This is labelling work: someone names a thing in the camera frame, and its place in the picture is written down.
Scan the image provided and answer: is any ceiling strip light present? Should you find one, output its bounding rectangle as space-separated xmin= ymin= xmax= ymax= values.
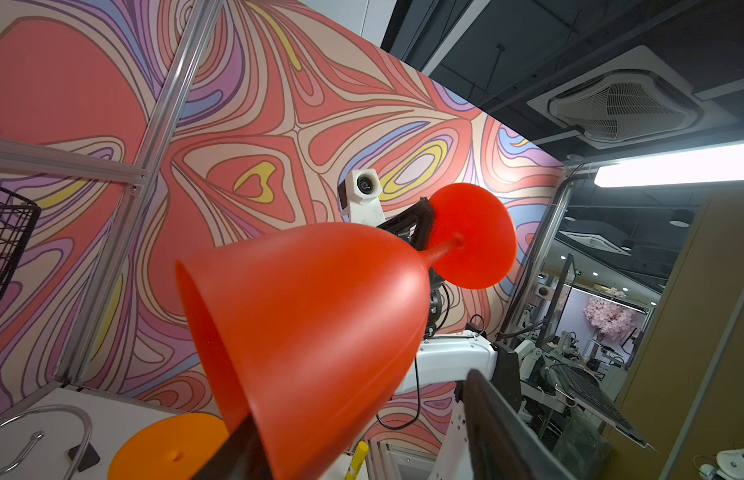
xmin=594 ymin=142 xmax=744 ymax=188

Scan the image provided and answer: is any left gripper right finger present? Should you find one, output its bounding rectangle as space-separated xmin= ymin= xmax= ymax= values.
xmin=463 ymin=370 xmax=573 ymax=480

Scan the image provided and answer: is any chrome wire glass rack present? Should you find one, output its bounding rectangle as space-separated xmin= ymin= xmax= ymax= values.
xmin=0 ymin=404 xmax=94 ymax=480

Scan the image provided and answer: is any small black square object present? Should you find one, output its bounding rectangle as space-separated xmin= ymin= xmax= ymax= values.
xmin=67 ymin=444 xmax=101 ymax=473

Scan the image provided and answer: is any orange wine glass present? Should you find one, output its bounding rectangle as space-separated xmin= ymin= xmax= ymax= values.
xmin=108 ymin=413 xmax=229 ymax=480

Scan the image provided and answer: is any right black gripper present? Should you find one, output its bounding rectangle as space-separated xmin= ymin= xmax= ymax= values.
xmin=377 ymin=197 xmax=451 ymax=337

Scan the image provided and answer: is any red plastic wine glass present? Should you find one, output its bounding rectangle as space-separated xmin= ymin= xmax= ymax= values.
xmin=174 ymin=182 xmax=518 ymax=480

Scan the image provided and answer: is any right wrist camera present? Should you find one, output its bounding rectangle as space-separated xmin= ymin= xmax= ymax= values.
xmin=338 ymin=169 xmax=386 ymax=227

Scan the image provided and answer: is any black wire basket back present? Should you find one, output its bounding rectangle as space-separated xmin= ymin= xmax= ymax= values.
xmin=0 ymin=186 xmax=42 ymax=301

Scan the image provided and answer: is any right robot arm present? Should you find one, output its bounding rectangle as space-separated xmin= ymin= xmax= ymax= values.
xmin=379 ymin=184 xmax=517 ymax=394

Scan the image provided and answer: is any ceiling air conditioner vent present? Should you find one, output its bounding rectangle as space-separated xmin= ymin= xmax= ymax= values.
xmin=527 ymin=45 xmax=739 ymax=150

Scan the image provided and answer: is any yellow glue stick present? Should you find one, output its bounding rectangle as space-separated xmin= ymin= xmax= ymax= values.
xmin=344 ymin=440 xmax=369 ymax=480

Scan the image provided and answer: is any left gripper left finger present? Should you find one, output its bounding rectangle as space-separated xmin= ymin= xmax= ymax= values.
xmin=192 ymin=416 xmax=273 ymax=480

